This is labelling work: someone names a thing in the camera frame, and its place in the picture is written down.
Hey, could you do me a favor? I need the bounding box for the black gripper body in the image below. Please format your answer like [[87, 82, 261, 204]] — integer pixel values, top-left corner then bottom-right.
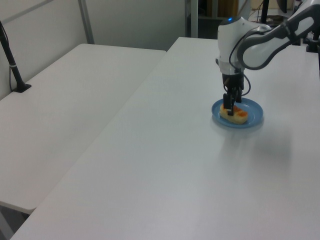
[[221, 72, 245, 97]]

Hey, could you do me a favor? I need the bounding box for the orange glazed bread piece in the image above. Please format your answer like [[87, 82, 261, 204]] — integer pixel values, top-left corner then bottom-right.
[[219, 103, 249, 125]]

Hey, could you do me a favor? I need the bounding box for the blue round plate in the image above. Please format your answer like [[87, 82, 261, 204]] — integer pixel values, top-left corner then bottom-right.
[[211, 97, 265, 130]]

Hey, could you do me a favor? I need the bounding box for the cardboard box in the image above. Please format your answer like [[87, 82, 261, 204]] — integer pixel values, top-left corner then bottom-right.
[[209, 0, 239, 19]]

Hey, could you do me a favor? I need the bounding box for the black monitor stand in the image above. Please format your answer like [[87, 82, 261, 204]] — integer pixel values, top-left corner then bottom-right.
[[258, 0, 271, 24]]

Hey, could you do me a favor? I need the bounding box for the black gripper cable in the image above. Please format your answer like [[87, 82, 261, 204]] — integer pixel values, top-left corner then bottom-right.
[[227, 26, 272, 96]]

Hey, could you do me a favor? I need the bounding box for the black clamp mount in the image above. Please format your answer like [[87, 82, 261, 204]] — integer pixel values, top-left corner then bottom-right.
[[298, 24, 320, 53]]

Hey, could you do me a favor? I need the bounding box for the grey partition post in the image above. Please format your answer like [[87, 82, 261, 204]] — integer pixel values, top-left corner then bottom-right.
[[77, 0, 95, 45]]

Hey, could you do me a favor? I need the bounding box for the black camera stand pole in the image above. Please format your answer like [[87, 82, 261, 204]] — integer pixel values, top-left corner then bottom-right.
[[0, 20, 32, 94]]

